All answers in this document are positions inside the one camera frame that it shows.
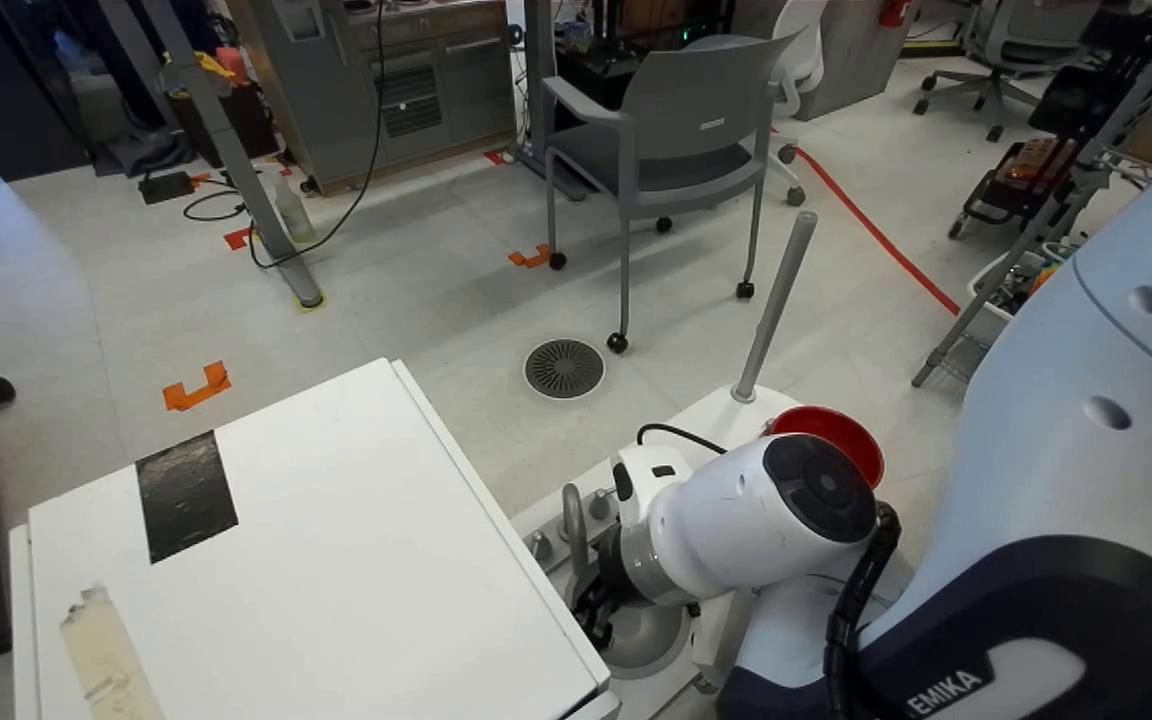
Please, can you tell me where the round black floor drain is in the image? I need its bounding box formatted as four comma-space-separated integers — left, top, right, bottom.
521, 334, 609, 399

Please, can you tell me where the black rectangular panel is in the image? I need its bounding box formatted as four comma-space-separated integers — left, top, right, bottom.
133, 429, 245, 568

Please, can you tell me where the small orange floor marker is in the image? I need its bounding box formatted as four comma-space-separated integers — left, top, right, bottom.
508, 240, 562, 271

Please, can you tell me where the grey toy faucet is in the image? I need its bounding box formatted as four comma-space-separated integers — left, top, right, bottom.
556, 480, 595, 568

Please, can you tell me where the white basket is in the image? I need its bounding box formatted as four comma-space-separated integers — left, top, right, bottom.
963, 240, 1090, 328

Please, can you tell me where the grey upright pole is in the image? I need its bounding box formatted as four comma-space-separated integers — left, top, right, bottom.
729, 207, 821, 409

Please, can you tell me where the black power adapter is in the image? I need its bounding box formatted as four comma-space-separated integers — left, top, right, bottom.
137, 167, 200, 207

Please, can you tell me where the grey metal cabinet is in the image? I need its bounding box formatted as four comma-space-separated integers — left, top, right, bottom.
225, 0, 521, 200

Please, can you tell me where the red bowl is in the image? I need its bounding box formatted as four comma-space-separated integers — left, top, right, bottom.
764, 405, 888, 491

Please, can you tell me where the red floor hose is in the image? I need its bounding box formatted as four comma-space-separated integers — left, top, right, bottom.
790, 139, 967, 320

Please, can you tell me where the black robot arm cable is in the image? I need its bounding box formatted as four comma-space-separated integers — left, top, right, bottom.
826, 501, 905, 720

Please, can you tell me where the black floor cable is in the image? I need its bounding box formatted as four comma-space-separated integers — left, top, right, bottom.
181, 0, 398, 266

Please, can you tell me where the grey chair on castors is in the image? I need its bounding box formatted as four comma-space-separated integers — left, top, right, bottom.
542, 31, 801, 361

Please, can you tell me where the black trolley cart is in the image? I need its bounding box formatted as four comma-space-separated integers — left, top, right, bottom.
946, 58, 1116, 242

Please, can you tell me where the dark robot gripper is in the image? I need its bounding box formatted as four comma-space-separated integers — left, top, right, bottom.
574, 555, 646, 661

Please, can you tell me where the white toy sink counter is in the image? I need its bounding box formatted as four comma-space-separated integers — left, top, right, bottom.
508, 379, 808, 720

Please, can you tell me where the large white table cabinet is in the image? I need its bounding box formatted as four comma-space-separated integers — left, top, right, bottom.
8, 356, 622, 720

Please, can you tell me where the grey office swivel chair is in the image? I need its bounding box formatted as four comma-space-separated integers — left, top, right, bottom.
914, 0, 1103, 143

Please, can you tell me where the translucent tape strip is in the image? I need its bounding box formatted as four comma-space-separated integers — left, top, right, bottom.
58, 583, 167, 720

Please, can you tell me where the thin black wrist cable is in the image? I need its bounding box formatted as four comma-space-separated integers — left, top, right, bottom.
631, 420, 734, 458

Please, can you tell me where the orange bracket floor marker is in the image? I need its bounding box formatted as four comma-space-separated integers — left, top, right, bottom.
159, 361, 238, 417

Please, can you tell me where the grey slanted metal frame leg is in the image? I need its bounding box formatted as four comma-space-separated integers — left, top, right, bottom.
133, 0, 330, 313

